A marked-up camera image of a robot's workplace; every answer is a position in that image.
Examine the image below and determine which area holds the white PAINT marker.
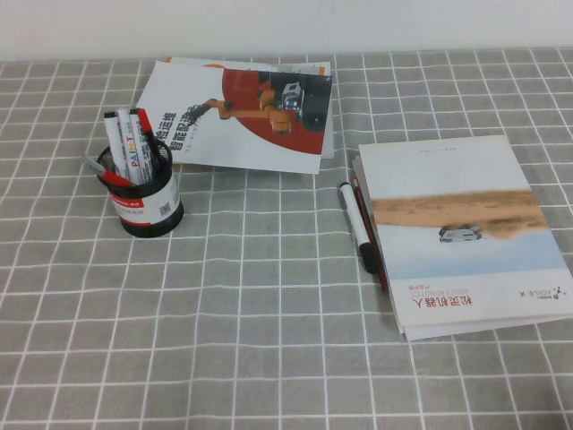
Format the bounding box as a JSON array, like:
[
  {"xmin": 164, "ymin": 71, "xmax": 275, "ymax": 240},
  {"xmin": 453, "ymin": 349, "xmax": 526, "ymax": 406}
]
[{"xmin": 116, "ymin": 107, "xmax": 147, "ymax": 185}]

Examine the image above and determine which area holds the grey checked tablecloth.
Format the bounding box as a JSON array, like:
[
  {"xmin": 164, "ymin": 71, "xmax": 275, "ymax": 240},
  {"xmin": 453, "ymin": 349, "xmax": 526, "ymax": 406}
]
[{"xmin": 0, "ymin": 47, "xmax": 573, "ymax": 430}]

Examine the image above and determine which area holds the white marker with black print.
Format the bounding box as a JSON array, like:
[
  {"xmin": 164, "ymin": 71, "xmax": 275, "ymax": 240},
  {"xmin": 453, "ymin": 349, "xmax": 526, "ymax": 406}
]
[{"xmin": 129, "ymin": 107, "xmax": 156, "ymax": 183}]

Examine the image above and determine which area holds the black mesh pen holder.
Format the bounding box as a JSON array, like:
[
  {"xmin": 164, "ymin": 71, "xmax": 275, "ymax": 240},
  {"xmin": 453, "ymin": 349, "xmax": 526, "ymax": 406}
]
[{"xmin": 96, "ymin": 142, "xmax": 185, "ymax": 239}]

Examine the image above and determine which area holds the white marker with black cap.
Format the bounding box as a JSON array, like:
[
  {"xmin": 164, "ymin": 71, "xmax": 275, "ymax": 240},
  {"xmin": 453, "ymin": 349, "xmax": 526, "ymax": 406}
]
[
  {"xmin": 338, "ymin": 181, "xmax": 379, "ymax": 275},
  {"xmin": 103, "ymin": 110, "xmax": 131, "ymax": 178}
]

